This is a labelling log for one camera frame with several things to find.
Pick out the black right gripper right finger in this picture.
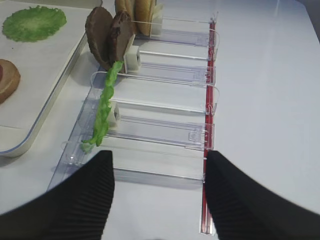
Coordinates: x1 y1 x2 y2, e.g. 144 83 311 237
204 150 320 240

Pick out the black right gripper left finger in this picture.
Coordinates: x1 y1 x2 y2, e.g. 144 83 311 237
0 150 115 240

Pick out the brown meat patty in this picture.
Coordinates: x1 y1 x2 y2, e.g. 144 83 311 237
85 6 113 71
106 10 134 67

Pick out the upright green lettuce leaf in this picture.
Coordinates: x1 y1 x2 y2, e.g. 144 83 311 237
80 60 124 154

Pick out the flat green lettuce leaf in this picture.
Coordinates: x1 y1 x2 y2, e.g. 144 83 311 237
2 5 67 43

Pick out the clear acrylic right rack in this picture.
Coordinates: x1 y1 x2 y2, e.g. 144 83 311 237
49 12 220 234

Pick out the white paper tray liner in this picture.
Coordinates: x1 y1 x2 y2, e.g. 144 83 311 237
0 0 102 133

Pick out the bottom bun on tray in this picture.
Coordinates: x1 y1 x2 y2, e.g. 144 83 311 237
0 59 21 104

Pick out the cream metal tray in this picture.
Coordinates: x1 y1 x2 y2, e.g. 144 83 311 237
0 0 102 158

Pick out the sesame bun half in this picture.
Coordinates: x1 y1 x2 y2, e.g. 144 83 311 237
114 0 135 20

